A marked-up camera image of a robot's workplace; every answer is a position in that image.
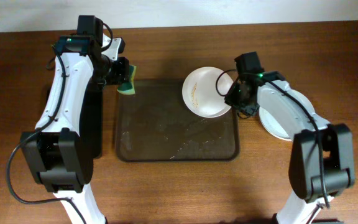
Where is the pink white plate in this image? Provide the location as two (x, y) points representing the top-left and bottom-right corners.
(182, 67), (233, 118)

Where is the green yellow sponge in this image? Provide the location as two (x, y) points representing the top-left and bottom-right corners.
(117, 65), (137, 95)

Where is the brown serving tray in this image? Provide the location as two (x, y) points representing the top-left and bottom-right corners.
(114, 80), (240, 162)

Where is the white plate with stain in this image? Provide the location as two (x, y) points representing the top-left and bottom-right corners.
(258, 89), (316, 142)

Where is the black tray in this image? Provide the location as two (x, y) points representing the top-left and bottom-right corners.
(44, 83), (104, 159)

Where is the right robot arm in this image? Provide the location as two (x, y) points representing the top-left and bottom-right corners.
(224, 71), (356, 223)

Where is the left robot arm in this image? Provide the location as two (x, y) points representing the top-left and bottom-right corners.
(17, 34), (135, 223)

